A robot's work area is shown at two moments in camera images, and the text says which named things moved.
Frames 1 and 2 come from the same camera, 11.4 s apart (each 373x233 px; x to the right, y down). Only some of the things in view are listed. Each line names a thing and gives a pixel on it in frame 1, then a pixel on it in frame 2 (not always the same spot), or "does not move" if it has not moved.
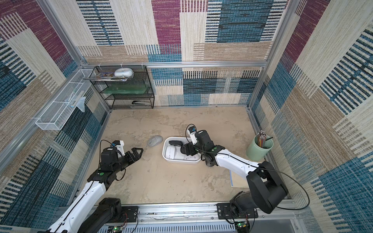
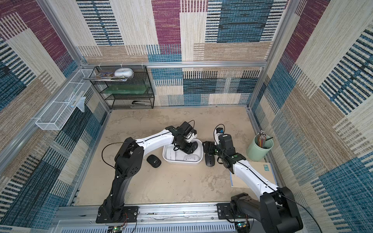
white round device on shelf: x=127 y=72 does not move
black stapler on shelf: x=137 y=102 does not move
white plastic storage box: x=172 y=153 does not move
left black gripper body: x=125 y=160 → x=184 y=145
